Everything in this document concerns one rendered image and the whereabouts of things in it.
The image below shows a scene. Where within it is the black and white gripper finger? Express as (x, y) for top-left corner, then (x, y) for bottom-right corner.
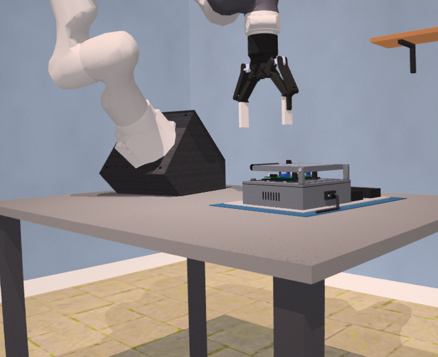
(233, 63), (260, 128)
(260, 56), (298, 125)

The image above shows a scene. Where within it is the green circuit board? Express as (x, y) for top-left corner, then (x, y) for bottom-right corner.
(267, 172), (312, 179)

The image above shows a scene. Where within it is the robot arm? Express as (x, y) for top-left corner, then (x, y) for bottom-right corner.
(48, 0), (280, 168)

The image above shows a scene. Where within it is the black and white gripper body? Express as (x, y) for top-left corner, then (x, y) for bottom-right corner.
(247, 33), (278, 79)

